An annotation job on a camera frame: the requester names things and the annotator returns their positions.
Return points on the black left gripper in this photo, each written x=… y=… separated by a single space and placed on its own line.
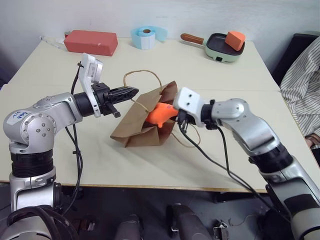
x=101 y=96

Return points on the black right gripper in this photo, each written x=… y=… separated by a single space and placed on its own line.
x=184 y=120

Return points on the orange plush toy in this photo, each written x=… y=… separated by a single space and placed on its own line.
x=160 y=115

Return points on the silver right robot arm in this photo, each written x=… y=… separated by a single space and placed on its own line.
x=262 y=140

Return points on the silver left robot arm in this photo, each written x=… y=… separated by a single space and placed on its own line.
x=37 y=125

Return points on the brown paper bag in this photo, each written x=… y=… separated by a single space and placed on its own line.
x=140 y=125

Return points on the person's bare hand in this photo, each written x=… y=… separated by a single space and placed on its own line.
x=313 y=142

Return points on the blue label roll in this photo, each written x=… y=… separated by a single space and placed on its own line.
x=143 y=37

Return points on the red rectangular block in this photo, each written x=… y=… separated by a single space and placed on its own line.
x=90 y=42

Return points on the clear plastic wrapper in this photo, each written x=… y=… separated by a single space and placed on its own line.
x=51 y=41

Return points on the orange foam wedge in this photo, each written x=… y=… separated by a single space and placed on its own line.
x=234 y=40

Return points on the dark rounded shape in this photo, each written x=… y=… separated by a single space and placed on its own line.
x=128 y=228
x=187 y=223

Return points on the black chair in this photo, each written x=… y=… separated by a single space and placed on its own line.
x=290 y=55

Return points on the person in striped shirt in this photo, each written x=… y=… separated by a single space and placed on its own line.
x=303 y=82

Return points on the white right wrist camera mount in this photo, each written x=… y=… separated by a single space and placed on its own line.
x=187 y=100

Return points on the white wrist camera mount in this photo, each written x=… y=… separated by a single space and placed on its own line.
x=88 y=72
x=187 y=100

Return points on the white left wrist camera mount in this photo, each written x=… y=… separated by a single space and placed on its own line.
x=88 y=72

